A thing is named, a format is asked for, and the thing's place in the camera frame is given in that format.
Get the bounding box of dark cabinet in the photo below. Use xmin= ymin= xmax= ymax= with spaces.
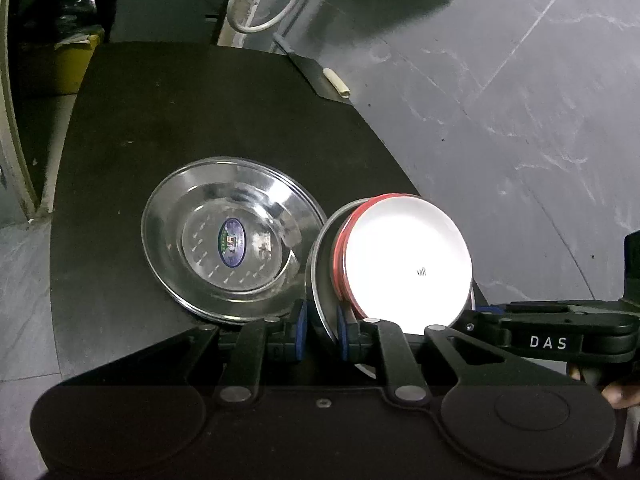
xmin=107 ymin=0 xmax=231 ymax=46

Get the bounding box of person's right hand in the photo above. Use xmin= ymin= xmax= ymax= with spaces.
xmin=569 ymin=364 xmax=640 ymax=410

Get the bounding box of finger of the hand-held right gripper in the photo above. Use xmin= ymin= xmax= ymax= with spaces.
xmin=465 ymin=304 xmax=512 ymax=347

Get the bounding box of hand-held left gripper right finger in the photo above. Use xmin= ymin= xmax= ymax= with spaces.
xmin=336 ymin=304 xmax=556 ymax=405

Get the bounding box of steel plate with oval sticker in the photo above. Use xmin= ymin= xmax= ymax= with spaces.
xmin=141 ymin=156 xmax=329 ymax=324

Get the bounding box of white plate with red rim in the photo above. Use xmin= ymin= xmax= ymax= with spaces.
xmin=334 ymin=193 xmax=474 ymax=335

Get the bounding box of black trash bag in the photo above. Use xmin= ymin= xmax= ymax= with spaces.
xmin=54 ymin=0 xmax=107 ymax=47

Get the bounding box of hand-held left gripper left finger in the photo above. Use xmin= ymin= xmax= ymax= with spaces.
xmin=62 ymin=299 xmax=308 ymax=405

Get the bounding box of yellow bin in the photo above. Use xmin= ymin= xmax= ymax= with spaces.
xmin=52 ymin=30 xmax=104 ymax=95

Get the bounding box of plain steel plate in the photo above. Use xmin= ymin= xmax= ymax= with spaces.
xmin=304 ymin=196 xmax=477 ymax=380

